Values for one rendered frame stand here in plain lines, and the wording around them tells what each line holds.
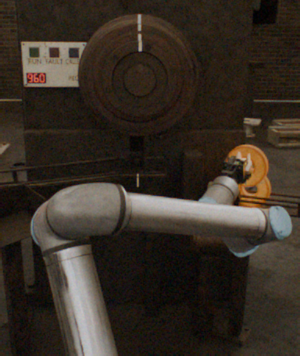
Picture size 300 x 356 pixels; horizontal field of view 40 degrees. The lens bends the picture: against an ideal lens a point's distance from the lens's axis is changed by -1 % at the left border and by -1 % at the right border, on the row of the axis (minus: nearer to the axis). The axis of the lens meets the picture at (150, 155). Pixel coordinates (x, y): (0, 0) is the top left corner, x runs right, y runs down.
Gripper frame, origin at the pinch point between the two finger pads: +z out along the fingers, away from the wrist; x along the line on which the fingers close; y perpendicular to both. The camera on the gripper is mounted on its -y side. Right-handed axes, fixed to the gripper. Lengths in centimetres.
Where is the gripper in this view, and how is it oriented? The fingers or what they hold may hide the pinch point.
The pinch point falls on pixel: (246, 161)
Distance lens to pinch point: 154.8
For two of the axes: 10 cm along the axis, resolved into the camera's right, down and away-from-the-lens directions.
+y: -1.2, -8.5, -5.1
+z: 5.0, -5.0, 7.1
